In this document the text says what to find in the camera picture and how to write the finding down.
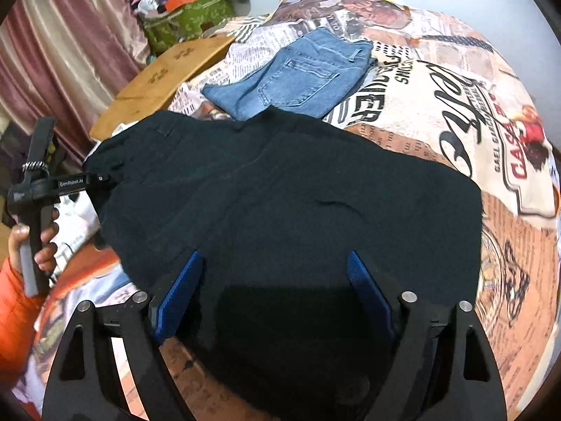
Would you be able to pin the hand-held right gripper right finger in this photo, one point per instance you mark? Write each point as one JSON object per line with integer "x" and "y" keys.
{"x": 368, "y": 298}

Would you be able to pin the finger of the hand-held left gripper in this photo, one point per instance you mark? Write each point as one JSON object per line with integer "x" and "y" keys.
{"x": 101, "y": 178}

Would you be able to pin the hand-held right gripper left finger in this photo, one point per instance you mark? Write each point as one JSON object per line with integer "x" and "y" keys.
{"x": 179, "y": 298}

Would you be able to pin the black pants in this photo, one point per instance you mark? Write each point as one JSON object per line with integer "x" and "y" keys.
{"x": 285, "y": 206}

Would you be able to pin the person's left hand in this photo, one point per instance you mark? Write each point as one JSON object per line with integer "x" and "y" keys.
{"x": 48, "y": 254}

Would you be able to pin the wooden lap desk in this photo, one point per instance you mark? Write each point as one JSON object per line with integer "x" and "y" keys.
{"x": 144, "y": 92}

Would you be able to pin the striped pink curtain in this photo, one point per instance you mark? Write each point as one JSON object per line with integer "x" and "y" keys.
{"x": 65, "y": 44}

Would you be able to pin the green patterned bag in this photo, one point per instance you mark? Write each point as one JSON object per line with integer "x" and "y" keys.
{"x": 188, "y": 17}

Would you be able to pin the striped printed cloth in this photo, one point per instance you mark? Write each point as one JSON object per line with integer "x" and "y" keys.
{"x": 236, "y": 26}

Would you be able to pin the blue denim jeans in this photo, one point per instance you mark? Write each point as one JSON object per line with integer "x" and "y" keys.
{"x": 298, "y": 79}

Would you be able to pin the printed blanket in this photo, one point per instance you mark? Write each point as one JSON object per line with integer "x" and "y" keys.
{"x": 460, "y": 96}

